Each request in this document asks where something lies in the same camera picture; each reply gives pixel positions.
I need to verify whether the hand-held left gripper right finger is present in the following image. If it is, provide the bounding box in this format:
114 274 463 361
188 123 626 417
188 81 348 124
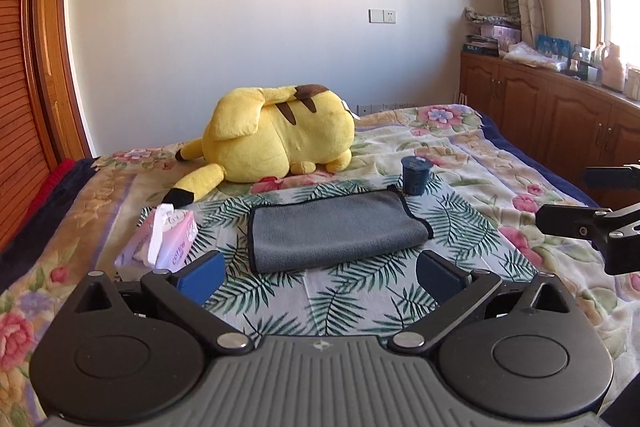
387 250 571 354

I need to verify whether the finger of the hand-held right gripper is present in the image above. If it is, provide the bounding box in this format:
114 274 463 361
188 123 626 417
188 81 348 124
536 204 640 276
582 163 640 190

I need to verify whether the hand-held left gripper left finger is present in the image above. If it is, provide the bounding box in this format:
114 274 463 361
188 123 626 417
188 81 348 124
75 251 255 354

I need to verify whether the grey towel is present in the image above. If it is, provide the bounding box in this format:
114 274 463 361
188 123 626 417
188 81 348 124
247 186 435 274

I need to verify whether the pink tissue pack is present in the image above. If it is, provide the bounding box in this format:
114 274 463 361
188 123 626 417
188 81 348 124
114 203 197 280

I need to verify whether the leaf print cloth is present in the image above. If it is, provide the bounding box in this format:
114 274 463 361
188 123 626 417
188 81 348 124
140 174 538 343

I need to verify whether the dark blue cup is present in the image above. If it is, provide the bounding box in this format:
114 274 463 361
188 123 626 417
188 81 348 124
401 156 431 196

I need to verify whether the beige jug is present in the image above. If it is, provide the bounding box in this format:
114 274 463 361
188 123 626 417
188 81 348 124
601 42 627 92

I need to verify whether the wooden cabinet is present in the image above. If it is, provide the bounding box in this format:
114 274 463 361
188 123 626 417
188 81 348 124
459 51 640 180

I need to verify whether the blue picture box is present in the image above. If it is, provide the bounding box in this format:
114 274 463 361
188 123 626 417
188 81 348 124
536 34 571 60

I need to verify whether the white folded cloth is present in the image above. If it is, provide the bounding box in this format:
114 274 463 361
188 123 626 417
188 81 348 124
502 42 567 70

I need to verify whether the yellow plush toy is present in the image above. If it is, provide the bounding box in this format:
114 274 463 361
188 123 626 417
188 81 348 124
162 83 357 209

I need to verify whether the red cloth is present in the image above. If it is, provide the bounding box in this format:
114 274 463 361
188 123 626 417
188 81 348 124
25 158 76 220

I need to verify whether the stack of books and boxes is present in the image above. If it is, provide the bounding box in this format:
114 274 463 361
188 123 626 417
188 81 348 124
462 7 522 56

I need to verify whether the wooden wardrobe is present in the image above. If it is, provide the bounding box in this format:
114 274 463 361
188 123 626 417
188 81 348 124
0 0 93 253

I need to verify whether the wall socket strip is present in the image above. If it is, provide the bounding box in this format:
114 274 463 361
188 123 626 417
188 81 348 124
357 102 416 116

